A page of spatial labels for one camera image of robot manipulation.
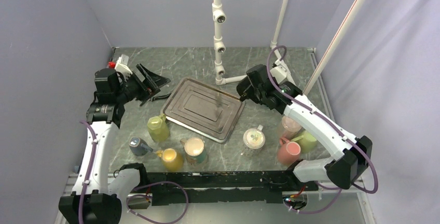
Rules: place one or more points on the light green mug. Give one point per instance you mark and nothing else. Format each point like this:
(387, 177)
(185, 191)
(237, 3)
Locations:
(306, 141)

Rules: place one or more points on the beige teal patterned mug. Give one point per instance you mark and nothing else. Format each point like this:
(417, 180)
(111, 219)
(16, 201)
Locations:
(195, 151)

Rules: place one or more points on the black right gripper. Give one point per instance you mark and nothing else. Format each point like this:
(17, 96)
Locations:
(249, 93)

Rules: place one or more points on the yellow mug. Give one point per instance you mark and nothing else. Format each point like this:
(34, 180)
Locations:
(171, 159)

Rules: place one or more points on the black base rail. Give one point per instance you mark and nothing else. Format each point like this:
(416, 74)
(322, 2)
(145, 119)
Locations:
(212, 187)

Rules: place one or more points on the pink mug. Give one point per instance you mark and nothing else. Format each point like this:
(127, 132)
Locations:
(289, 152)

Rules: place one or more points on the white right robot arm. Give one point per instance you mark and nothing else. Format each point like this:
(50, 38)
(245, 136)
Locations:
(349, 155)

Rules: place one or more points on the white PVC pipe frame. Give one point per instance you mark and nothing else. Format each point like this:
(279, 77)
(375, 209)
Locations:
(219, 17)

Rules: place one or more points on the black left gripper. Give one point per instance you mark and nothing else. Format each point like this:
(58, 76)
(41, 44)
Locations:
(154, 80)

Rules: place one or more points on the grey blue mug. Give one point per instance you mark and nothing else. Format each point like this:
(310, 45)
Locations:
(139, 147)

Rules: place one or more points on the clear glass mug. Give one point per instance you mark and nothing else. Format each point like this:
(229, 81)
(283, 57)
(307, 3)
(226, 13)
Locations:
(253, 141)

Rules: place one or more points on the lime green faceted mug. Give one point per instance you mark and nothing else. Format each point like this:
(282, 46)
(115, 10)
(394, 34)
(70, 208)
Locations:
(158, 128)

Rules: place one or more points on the pink lidded cup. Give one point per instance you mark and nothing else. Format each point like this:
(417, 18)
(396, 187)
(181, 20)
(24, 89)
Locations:
(288, 128)

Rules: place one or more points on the steel serving tray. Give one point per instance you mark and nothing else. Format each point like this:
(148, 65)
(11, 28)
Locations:
(203, 109)

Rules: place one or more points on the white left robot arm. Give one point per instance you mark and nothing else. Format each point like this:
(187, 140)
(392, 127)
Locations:
(93, 199)

